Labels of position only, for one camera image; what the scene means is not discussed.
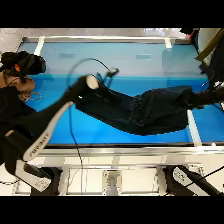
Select black garment with orange mark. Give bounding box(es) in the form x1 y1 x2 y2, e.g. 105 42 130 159
0 50 47 78

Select brown garment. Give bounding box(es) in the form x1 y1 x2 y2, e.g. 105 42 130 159
0 71 43 103

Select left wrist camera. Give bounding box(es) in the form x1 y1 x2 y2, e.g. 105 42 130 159
105 67 120 78

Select silver frame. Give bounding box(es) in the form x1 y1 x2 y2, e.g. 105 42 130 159
0 33 224 197

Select black cable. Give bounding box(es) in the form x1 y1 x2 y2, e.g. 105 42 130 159
65 57 116 168
186 165 224 188

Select dark blue pants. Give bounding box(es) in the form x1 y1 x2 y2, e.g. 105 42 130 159
74 85 202 137

